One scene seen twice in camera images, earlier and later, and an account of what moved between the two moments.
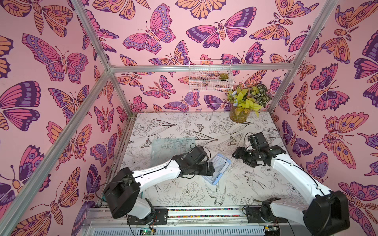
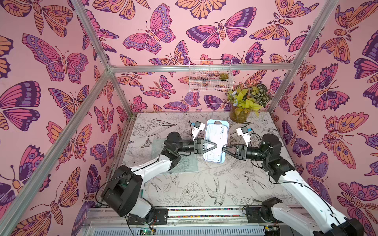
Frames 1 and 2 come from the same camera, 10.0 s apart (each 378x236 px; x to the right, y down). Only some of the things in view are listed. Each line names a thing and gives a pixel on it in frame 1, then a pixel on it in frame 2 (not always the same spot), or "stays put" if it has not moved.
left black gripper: x=204 y=171 -> x=198 y=147
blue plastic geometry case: x=221 y=163 -> x=217 y=132
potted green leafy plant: x=244 y=100 stays put
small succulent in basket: x=223 y=76 stays put
